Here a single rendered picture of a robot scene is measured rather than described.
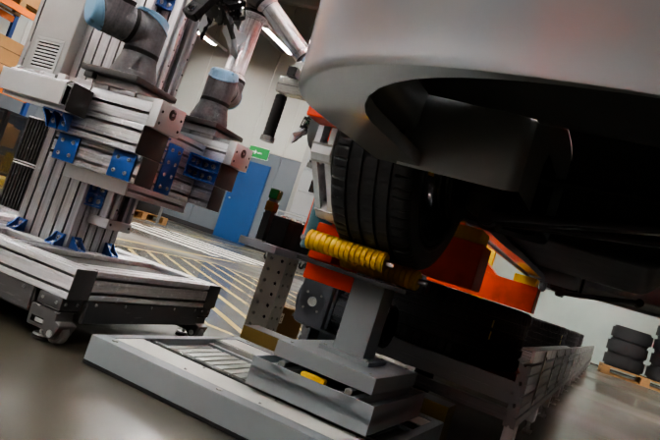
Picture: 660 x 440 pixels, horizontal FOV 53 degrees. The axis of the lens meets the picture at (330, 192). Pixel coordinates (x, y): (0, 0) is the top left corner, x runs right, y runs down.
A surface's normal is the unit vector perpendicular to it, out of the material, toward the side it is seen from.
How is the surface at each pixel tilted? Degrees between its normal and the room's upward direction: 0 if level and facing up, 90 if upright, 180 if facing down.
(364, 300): 90
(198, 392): 90
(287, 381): 90
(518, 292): 90
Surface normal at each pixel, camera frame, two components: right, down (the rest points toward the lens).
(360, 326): -0.38, -0.21
